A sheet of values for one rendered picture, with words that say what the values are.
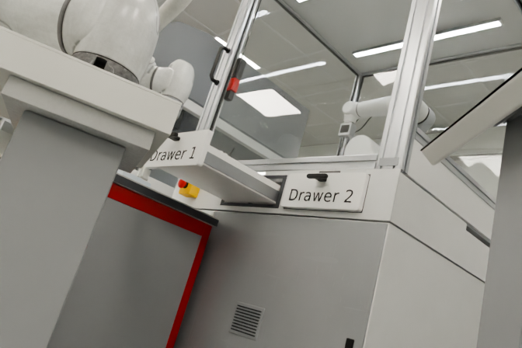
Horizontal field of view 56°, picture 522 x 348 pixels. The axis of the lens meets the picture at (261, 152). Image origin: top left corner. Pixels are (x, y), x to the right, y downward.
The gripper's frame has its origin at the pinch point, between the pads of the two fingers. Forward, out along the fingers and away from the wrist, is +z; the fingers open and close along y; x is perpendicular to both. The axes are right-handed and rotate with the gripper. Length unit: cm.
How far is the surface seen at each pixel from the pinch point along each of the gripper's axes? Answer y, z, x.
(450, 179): 88, -19, 38
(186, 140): 25.7, -6.3, -11.3
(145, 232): 11.7, 20.7, -1.0
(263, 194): 39.6, -0.3, 14.2
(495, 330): 112, 26, -11
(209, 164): 34.8, -0.5, -8.3
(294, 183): 48, -6, 17
